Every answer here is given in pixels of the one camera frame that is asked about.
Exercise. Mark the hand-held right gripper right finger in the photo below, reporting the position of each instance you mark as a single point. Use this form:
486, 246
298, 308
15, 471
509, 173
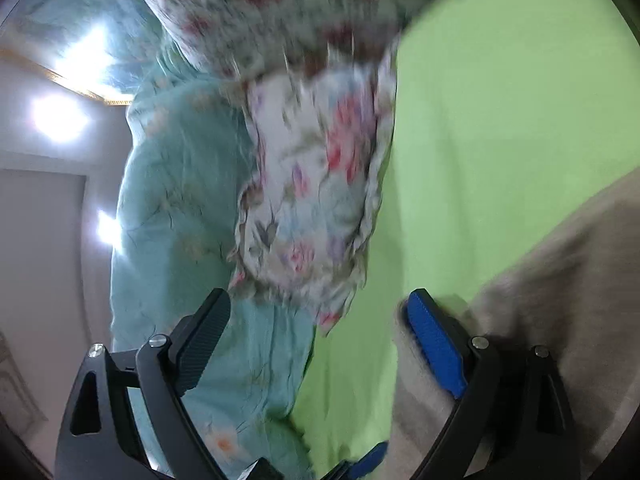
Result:
434, 345

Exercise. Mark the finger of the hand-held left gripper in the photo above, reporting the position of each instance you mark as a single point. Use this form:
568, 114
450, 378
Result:
369, 460

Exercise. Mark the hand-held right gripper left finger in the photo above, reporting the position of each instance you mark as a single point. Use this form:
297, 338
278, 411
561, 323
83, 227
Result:
201, 342

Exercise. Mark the teal floral blanket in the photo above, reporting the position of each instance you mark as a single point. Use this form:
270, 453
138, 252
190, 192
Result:
180, 195

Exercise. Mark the round ceiling light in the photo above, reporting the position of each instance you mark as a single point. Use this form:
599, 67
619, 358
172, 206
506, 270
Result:
59, 116
107, 225

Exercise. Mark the small floral ruffled pillow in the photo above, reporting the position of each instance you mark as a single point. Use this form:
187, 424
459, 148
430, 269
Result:
305, 185

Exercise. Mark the green bed sheet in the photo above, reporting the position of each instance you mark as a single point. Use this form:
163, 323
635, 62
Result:
500, 110

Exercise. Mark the large floral pillow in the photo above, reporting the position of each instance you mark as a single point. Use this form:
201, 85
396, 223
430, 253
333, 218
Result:
280, 5

